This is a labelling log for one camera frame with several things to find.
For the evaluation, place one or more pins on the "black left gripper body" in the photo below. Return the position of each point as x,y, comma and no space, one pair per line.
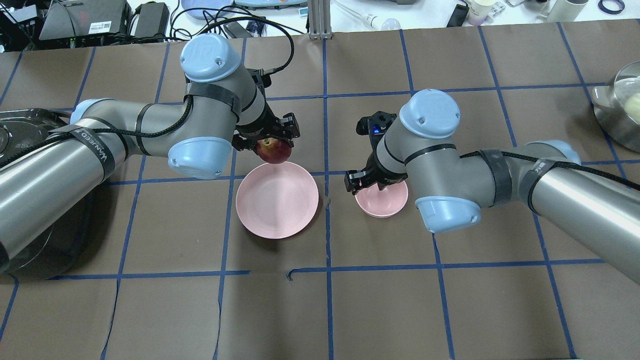
259,127

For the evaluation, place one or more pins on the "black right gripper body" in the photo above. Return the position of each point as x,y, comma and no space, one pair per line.
372,170

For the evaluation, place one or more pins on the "red apple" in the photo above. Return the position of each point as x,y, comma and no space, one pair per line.
273,151

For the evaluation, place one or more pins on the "pink bowl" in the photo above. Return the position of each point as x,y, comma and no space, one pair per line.
383,203

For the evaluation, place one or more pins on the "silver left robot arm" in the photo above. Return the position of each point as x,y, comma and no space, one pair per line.
224,109

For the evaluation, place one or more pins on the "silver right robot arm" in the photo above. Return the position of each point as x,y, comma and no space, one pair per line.
598,209

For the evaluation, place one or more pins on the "pink plate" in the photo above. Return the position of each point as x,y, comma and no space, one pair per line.
277,201

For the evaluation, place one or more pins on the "light blue plate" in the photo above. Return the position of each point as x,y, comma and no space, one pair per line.
196,8

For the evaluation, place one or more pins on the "black power adapter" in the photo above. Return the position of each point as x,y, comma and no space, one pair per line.
152,20

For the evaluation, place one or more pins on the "glass pot with lid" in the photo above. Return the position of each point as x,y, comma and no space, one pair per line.
616,106

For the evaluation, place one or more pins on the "aluminium frame post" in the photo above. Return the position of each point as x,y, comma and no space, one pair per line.
318,18

